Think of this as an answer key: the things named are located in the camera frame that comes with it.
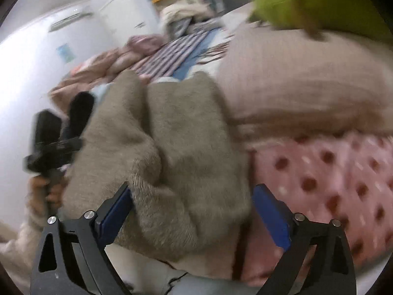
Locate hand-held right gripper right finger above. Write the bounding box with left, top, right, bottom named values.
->
left=253, top=183, right=357, bottom=295

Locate person's left hand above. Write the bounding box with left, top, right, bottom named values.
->
left=29, top=175, right=67, bottom=219

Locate pink polka dot pillow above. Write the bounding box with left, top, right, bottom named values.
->
left=242, top=129, right=393, bottom=287

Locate pile of clothes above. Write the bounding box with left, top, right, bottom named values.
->
left=160, top=1, right=216, bottom=35

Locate white air conditioner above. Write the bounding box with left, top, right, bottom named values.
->
left=47, top=4, right=93, bottom=33

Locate pink quilt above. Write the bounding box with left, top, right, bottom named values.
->
left=51, top=35, right=164, bottom=105

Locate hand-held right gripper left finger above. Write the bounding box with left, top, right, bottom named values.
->
left=30, top=181, right=133, bottom=295

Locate green avocado plush pillow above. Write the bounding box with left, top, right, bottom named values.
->
left=249, top=0, right=389, bottom=43

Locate striped bed sheet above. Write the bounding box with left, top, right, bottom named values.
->
left=132, top=28, right=234, bottom=84

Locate beige fuzzy sweater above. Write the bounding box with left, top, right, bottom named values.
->
left=61, top=69, right=254, bottom=264

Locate person's left forearm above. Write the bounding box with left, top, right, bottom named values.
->
left=0, top=210, right=47, bottom=287

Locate white door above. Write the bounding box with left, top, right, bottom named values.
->
left=98, top=0, right=161, bottom=38

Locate blue wall poster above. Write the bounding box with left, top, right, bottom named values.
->
left=57, top=44, right=76, bottom=64

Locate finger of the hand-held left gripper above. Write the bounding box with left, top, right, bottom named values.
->
left=61, top=91, right=95, bottom=141

